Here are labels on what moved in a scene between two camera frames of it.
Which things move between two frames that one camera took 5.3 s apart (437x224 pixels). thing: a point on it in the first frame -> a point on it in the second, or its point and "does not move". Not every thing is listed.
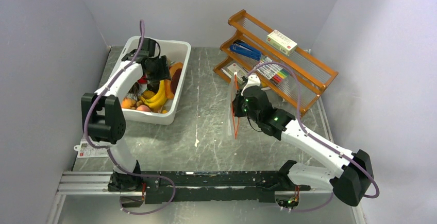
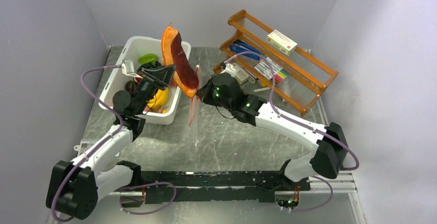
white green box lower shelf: [240, 71] does not move
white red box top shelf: [282, 42] does not move
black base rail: [160, 186] does not move
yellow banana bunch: [160, 100] does not move
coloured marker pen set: [272, 71] does not move
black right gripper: [236, 102] -> [204, 93]
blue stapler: [241, 46] does not move
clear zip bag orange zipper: [233, 120] -> [194, 116]
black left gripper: [164, 73] -> [156, 77]
